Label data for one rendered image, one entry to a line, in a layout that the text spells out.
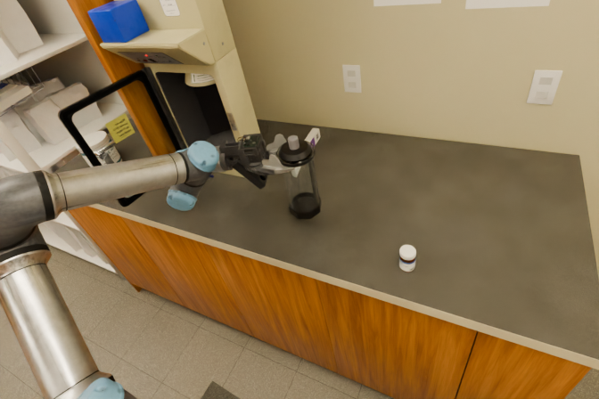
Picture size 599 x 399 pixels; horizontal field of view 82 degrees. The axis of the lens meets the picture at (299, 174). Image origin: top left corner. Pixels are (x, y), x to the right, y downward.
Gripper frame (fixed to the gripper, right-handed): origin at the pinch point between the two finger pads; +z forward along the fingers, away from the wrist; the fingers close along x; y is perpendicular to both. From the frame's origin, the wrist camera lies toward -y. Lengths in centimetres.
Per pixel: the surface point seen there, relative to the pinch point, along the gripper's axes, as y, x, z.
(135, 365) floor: -117, -15, -108
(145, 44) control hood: 32, 15, -37
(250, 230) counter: -24.9, -4.1, -19.4
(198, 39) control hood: 30.3, 18.0, -23.4
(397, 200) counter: -26.2, 6.8, 28.2
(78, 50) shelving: 9, 107, -139
